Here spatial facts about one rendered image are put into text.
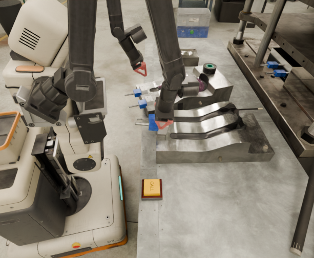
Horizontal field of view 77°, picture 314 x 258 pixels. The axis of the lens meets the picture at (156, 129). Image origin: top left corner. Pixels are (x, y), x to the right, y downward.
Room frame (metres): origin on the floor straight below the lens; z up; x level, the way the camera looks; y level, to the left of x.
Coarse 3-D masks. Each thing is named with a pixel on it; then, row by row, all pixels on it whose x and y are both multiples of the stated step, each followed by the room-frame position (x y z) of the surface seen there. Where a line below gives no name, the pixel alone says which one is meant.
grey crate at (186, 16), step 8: (184, 8) 4.40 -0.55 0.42; (192, 8) 4.40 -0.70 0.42; (200, 8) 4.39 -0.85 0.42; (184, 16) 4.04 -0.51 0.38; (192, 16) 4.03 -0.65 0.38; (200, 16) 4.01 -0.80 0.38; (208, 16) 4.01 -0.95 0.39; (184, 24) 4.04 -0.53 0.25; (192, 24) 4.03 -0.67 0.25; (200, 24) 4.02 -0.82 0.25; (208, 24) 4.01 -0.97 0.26
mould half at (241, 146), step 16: (176, 112) 0.74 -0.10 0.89; (192, 112) 0.75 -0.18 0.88; (208, 112) 0.72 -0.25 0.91; (176, 128) 0.63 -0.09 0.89; (192, 128) 0.63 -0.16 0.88; (208, 128) 0.62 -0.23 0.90; (256, 128) 0.66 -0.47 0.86; (160, 144) 0.53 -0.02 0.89; (176, 144) 0.53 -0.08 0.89; (192, 144) 0.54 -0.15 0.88; (208, 144) 0.54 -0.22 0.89; (224, 144) 0.51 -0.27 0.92; (240, 144) 0.51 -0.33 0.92; (256, 144) 0.56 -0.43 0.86; (160, 160) 0.50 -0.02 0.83; (176, 160) 0.50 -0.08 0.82; (192, 160) 0.50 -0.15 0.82; (208, 160) 0.51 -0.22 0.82; (224, 160) 0.51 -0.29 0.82; (240, 160) 0.51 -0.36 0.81; (256, 160) 0.51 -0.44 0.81
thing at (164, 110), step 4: (156, 100) 0.60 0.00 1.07; (160, 100) 0.55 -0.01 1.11; (156, 104) 0.58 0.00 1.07; (160, 104) 0.55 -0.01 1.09; (164, 104) 0.54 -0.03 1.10; (168, 104) 0.54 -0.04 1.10; (172, 104) 0.54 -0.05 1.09; (156, 108) 0.56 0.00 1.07; (160, 108) 0.55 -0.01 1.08; (164, 108) 0.54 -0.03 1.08; (168, 108) 0.54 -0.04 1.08; (172, 108) 0.55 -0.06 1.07; (156, 112) 0.54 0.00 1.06; (160, 112) 0.54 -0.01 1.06; (164, 112) 0.54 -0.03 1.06; (168, 112) 0.54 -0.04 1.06; (172, 112) 0.55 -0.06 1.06; (156, 116) 0.52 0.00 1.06; (160, 116) 0.52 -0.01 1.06; (164, 116) 0.52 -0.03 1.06; (168, 116) 0.53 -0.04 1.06; (172, 116) 0.53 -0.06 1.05; (172, 120) 0.52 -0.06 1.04
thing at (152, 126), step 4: (152, 120) 0.59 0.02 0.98; (136, 124) 0.57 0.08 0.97; (140, 124) 0.57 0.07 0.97; (144, 124) 0.58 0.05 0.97; (148, 124) 0.58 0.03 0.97; (152, 124) 0.57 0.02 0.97; (156, 124) 0.57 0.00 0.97; (160, 124) 0.56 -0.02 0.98; (152, 128) 0.56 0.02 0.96; (156, 128) 0.56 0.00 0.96; (164, 128) 0.56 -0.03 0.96; (160, 132) 0.56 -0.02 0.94; (164, 132) 0.56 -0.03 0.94
